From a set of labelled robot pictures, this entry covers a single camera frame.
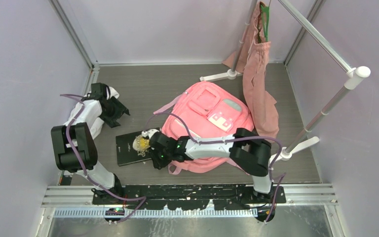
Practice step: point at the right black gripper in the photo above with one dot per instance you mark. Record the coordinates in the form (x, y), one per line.
(158, 163)

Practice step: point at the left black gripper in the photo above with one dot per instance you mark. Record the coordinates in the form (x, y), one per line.
(120, 110)

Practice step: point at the black book gold cover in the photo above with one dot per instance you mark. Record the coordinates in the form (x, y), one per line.
(132, 148)

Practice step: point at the pink student backpack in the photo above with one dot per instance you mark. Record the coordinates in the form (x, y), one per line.
(205, 110)

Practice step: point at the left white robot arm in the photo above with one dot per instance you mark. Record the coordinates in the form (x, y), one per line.
(73, 142)

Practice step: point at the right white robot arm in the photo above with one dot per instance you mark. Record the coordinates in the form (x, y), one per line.
(243, 149)

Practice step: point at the white cloth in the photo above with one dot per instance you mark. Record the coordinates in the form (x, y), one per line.
(90, 114)

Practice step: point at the pink hanging garment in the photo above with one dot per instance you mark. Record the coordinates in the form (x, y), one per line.
(252, 63)

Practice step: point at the green clothes hanger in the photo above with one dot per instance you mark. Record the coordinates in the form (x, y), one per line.
(265, 11)

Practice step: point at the white clothes rack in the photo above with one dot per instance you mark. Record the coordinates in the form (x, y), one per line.
(349, 134)

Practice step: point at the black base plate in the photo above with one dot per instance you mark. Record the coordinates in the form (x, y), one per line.
(189, 197)

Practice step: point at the white perforated cable rail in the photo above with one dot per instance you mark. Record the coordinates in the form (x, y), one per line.
(104, 212)

